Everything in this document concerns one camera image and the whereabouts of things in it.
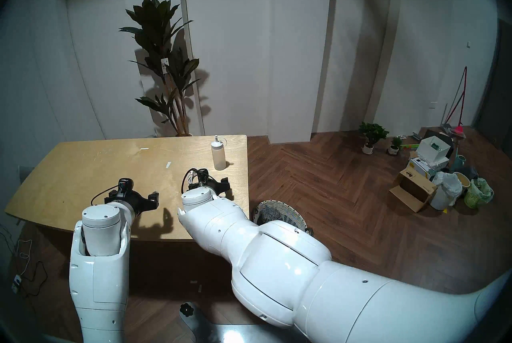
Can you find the green yellow flat packet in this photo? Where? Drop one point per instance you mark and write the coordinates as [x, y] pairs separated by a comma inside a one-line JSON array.
[[410, 146]]

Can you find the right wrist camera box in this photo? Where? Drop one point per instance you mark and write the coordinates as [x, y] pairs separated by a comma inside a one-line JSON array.
[[201, 177]]

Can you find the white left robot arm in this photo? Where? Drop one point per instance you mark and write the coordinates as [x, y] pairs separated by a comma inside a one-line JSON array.
[[100, 286]]

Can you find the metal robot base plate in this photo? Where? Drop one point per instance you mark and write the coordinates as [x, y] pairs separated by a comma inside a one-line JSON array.
[[232, 336]]

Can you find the cream bucket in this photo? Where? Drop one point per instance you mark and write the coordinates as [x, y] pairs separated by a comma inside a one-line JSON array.
[[462, 180]]

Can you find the light wooden table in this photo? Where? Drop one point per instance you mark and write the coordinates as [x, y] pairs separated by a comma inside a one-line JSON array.
[[60, 186]]

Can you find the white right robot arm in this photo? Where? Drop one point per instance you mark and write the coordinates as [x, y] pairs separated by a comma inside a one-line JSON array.
[[320, 286]]

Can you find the white power strip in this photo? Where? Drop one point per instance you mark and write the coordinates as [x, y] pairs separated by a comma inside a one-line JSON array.
[[16, 283]]

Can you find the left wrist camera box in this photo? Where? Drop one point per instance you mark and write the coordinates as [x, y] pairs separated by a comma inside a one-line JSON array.
[[125, 184]]

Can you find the grey fluffy plush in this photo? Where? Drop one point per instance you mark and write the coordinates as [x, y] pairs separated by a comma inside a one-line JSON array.
[[272, 214]]

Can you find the brown cardboard box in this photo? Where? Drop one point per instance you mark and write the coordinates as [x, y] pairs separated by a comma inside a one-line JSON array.
[[414, 188]]

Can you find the tall dark leafy plant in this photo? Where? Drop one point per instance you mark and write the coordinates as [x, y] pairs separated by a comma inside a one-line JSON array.
[[154, 26]]

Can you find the white squeeze bottle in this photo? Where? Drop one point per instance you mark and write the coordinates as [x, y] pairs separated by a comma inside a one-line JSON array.
[[218, 156]]

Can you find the white woven basket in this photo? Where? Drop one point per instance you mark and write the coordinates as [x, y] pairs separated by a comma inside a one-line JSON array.
[[300, 222]]

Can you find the white plant tag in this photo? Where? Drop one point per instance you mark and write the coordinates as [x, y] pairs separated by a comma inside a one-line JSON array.
[[164, 66]]

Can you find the white box yellow label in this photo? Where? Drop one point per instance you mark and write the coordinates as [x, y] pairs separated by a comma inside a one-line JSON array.
[[420, 166]]

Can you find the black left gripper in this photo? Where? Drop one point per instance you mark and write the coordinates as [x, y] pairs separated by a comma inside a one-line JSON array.
[[136, 202]]

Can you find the tiny potted plant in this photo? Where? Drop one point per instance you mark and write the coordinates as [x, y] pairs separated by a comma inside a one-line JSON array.
[[395, 143]]

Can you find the bushy small potted plant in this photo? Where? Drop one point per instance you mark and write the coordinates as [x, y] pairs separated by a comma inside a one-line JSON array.
[[372, 131]]

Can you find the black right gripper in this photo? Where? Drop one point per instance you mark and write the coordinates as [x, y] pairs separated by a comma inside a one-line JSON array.
[[218, 187]]

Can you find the white bin with bag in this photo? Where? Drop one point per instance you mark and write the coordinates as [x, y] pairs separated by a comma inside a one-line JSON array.
[[444, 190]]

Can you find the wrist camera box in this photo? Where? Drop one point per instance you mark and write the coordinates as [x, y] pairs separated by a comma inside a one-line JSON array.
[[201, 177], [125, 184]]

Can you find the white open box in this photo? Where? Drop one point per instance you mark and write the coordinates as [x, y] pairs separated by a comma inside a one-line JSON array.
[[430, 150]]

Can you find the black base knob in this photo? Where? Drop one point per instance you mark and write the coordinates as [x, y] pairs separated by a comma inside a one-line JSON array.
[[186, 310]]

